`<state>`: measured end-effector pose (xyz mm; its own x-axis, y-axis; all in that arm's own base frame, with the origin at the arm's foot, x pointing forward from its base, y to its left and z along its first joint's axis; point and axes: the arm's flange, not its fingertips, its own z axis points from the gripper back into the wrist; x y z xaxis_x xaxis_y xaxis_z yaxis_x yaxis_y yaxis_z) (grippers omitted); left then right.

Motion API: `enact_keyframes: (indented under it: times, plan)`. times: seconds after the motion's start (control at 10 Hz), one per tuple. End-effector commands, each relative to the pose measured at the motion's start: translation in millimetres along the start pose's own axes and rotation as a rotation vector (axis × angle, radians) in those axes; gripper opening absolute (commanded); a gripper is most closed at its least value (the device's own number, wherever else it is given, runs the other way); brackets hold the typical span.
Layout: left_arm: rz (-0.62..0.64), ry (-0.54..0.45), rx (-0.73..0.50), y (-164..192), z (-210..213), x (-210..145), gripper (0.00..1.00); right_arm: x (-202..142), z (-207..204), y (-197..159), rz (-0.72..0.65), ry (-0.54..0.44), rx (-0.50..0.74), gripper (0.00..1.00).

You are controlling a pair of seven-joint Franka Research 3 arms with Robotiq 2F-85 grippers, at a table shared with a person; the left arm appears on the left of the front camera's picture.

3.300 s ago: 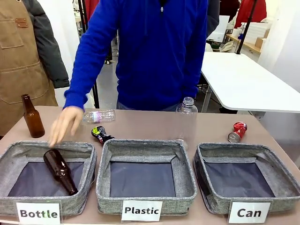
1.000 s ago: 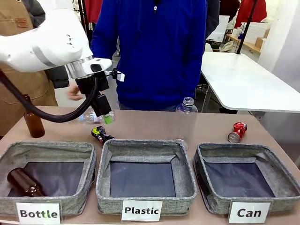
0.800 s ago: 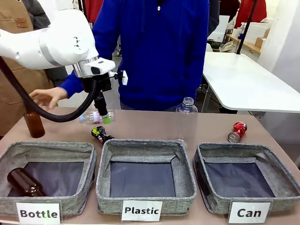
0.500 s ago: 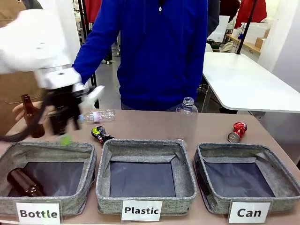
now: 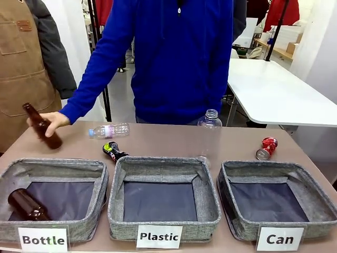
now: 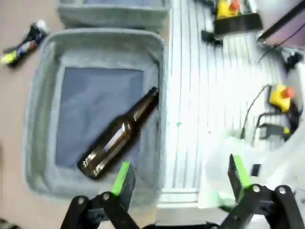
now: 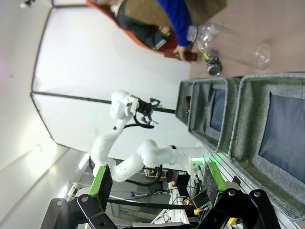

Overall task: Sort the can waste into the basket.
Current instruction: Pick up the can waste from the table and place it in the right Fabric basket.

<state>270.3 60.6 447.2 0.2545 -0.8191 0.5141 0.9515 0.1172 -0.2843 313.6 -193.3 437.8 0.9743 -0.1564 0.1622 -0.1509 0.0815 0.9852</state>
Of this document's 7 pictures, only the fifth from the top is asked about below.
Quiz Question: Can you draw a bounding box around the white sign reading Bottle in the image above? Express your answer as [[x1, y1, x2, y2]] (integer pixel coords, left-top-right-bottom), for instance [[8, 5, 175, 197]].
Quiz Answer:
[[17, 227, 68, 253]]

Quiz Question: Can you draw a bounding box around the person's right hand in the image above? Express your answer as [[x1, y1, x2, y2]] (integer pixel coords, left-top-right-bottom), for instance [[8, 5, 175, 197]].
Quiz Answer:
[[27, 111, 71, 138]]

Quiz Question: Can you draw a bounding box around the wooden shelf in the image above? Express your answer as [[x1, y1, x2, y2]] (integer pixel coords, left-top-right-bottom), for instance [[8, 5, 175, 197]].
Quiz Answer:
[[254, 38, 294, 63]]

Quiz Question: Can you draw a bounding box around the red hanging garment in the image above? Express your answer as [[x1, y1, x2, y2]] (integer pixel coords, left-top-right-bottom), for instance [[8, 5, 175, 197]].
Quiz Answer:
[[94, 0, 114, 20], [263, 0, 300, 32]]

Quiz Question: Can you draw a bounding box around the grey fabric basket can label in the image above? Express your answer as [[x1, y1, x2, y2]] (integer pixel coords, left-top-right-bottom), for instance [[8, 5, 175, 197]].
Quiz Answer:
[[217, 160, 337, 242]]

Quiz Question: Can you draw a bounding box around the white sign reading Can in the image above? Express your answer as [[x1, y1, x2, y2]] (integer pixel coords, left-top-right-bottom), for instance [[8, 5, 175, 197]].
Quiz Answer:
[[256, 226, 305, 251]]

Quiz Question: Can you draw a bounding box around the person in blue hoodie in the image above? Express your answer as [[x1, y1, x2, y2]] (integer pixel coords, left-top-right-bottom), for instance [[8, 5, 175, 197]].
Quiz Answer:
[[59, 0, 234, 126]]

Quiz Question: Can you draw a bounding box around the large clear plastic bottle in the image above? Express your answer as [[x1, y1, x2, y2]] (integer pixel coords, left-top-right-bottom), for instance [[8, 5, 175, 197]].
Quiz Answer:
[[196, 109, 224, 169]]

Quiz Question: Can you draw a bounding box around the person's right forearm blue sleeve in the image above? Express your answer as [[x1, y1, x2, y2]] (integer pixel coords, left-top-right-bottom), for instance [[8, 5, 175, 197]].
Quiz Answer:
[[59, 76, 110, 125]]

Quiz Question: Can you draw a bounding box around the white flat board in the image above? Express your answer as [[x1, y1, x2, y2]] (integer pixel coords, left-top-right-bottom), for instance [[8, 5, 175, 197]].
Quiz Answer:
[[233, 17, 259, 48]]

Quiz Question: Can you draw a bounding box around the person in brown apron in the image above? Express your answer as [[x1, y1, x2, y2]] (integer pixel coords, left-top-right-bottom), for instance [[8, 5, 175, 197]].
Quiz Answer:
[[0, 0, 77, 154]]

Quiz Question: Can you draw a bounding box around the person in dark jacket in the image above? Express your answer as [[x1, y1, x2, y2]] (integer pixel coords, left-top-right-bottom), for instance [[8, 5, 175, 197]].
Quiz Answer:
[[233, 0, 247, 42]]

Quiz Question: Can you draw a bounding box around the grey fabric basket plastic label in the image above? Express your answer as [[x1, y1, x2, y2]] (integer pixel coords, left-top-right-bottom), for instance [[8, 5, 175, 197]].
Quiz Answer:
[[107, 156, 222, 242]]

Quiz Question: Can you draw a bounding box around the crushed black can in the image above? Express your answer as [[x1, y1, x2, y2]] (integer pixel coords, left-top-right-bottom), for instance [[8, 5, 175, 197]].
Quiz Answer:
[[102, 142, 130, 163]]

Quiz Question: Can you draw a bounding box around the white background table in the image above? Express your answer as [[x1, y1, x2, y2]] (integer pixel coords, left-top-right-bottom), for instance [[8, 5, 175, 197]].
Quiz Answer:
[[226, 57, 337, 128]]

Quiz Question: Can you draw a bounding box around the grey fabric basket bottle label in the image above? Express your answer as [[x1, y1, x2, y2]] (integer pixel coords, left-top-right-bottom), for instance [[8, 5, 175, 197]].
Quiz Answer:
[[0, 158, 110, 245]]

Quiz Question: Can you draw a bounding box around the black stand pole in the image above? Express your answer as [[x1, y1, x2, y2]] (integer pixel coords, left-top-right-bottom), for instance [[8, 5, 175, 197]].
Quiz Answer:
[[265, 0, 289, 62], [88, 0, 113, 122]]

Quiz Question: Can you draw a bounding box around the white sign reading Plastic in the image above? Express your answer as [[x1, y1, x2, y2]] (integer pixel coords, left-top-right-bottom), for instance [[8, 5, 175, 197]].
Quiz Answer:
[[136, 225, 183, 249]]

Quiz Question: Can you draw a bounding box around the small clear bottle pink label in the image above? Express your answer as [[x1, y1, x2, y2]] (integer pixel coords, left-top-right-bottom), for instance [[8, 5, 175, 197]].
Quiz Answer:
[[87, 122, 131, 139]]

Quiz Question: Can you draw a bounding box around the brown glass beer bottle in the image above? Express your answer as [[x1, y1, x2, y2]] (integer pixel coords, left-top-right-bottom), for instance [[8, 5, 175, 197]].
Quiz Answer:
[[22, 102, 63, 150], [7, 188, 52, 221]]

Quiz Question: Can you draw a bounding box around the stack of white boxes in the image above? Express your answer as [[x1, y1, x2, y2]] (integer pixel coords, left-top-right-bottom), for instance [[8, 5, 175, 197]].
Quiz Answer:
[[273, 25, 304, 50]]

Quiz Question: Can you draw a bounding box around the crushed red can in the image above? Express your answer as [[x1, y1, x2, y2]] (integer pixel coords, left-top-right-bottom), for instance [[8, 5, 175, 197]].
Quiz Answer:
[[256, 137, 279, 161]]

